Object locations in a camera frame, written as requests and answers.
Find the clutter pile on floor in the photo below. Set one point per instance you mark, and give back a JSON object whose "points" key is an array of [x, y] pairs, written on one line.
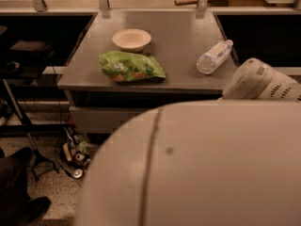
{"points": [[75, 147]]}

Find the green chip bag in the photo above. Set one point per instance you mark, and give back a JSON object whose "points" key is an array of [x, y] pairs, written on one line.
{"points": [[130, 67]]}

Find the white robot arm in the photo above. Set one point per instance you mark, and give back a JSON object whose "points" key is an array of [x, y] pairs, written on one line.
{"points": [[235, 161]]}

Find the person leg with shoe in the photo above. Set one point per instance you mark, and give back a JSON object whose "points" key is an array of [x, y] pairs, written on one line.
{"points": [[16, 207]]}

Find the white paper bowl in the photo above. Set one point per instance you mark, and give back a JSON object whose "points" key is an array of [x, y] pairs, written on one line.
{"points": [[131, 40]]}

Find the grey drawer cabinet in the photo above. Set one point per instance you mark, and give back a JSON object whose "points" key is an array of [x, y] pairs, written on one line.
{"points": [[178, 38]]}

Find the grey top drawer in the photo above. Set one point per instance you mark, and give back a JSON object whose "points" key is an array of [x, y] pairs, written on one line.
{"points": [[101, 120]]}

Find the wooden stick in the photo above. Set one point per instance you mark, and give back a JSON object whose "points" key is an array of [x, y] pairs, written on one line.
{"points": [[185, 2]]}

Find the silver can on floor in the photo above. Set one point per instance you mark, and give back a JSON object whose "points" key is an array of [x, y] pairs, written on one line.
{"points": [[78, 174]]}

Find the black box on shelf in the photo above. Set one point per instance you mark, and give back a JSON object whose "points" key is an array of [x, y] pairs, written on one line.
{"points": [[31, 51]]}

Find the clear plastic water bottle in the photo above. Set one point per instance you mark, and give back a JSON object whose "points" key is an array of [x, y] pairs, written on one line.
{"points": [[211, 60]]}

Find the black tripod stand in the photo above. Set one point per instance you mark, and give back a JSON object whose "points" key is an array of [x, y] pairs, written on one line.
{"points": [[27, 126]]}

